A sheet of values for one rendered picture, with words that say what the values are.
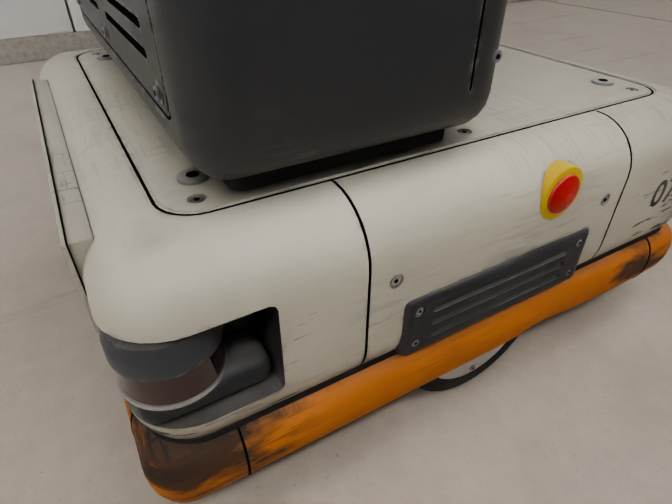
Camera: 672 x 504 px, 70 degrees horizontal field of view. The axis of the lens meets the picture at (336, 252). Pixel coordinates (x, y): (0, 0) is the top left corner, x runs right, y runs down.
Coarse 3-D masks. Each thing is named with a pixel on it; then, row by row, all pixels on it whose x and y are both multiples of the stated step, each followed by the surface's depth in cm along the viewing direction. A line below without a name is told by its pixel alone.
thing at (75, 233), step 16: (32, 80) 59; (48, 96) 55; (48, 112) 50; (48, 128) 47; (48, 144) 44; (64, 144) 44; (48, 160) 40; (64, 160) 41; (48, 176) 38; (64, 176) 38; (64, 192) 36; (80, 192) 36; (64, 208) 34; (80, 208) 34; (64, 224) 33; (80, 224) 33; (64, 240) 31; (80, 240) 31; (80, 256) 32; (80, 272) 32; (80, 288) 33
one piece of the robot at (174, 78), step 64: (128, 0) 31; (192, 0) 24; (256, 0) 25; (320, 0) 26; (384, 0) 28; (448, 0) 31; (128, 64) 39; (192, 64) 26; (256, 64) 26; (320, 64) 28; (384, 64) 31; (448, 64) 33; (192, 128) 28; (256, 128) 28; (320, 128) 31; (384, 128) 33
